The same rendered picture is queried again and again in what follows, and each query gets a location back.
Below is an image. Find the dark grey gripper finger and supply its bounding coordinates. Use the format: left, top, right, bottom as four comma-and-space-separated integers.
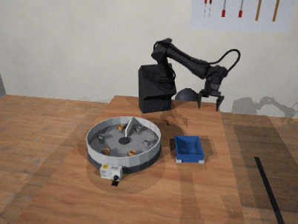
195, 93, 202, 109
216, 97, 224, 111

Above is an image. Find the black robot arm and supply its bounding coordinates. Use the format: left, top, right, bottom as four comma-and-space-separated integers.
145, 38, 227, 91

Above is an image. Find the grey round turntable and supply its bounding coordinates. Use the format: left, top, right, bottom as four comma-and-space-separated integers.
86, 116, 162, 186

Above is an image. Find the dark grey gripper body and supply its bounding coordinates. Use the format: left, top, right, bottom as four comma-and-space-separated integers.
199, 89, 224, 98

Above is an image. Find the blue open box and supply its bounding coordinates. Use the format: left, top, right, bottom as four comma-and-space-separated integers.
174, 136, 205, 162

